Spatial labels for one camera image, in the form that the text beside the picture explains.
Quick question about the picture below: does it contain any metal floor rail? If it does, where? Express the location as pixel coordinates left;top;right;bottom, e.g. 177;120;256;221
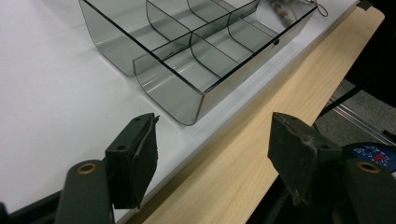
326;98;396;147

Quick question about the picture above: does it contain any blue printed round label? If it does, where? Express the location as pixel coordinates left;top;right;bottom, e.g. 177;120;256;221
342;142;396;174

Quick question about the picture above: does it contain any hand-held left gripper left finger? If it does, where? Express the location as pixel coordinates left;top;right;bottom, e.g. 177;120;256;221
105;112;161;210

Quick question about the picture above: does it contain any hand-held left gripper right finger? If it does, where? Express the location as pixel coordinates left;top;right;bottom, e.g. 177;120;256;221
267;112;344;207

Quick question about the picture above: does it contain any smoky transparent organizer box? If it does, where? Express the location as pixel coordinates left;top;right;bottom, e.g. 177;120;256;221
78;0;318;127

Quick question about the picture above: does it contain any black cable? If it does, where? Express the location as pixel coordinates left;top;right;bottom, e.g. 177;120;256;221
313;83;369;126

